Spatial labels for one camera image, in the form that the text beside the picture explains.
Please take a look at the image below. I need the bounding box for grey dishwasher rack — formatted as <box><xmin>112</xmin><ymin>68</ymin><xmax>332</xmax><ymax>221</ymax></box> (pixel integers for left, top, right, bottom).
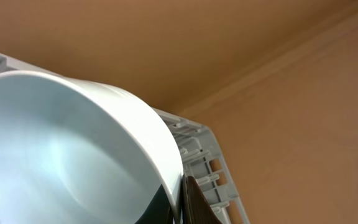
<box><xmin>0</xmin><ymin>54</ymin><xmax>250</xmax><ymax>223</ymax></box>

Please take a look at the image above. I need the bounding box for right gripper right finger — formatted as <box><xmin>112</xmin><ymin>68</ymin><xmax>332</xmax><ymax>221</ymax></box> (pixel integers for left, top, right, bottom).
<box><xmin>181</xmin><ymin>175</ymin><xmax>221</xmax><ymax>224</ymax></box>

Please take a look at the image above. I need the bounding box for mint green bowl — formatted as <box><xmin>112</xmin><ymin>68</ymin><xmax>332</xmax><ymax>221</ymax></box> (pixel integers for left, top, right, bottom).
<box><xmin>0</xmin><ymin>70</ymin><xmax>183</xmax><ymax>224</ymax></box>

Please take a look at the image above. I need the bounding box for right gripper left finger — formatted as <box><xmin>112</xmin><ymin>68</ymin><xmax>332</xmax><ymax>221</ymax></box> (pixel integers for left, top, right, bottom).
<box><xmin>135</xmin><ymin>185</ymin><xmax>173</xmax><ymax>224</ymax></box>

